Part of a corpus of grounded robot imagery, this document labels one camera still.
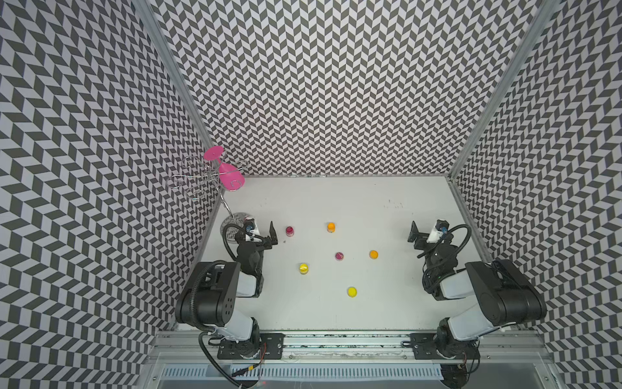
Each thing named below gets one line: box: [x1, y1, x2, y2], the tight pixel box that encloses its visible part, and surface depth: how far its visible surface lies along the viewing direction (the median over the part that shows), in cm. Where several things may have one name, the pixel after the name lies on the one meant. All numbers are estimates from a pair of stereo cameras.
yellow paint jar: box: [298, 262, 310, 275], surface depth 89 cm
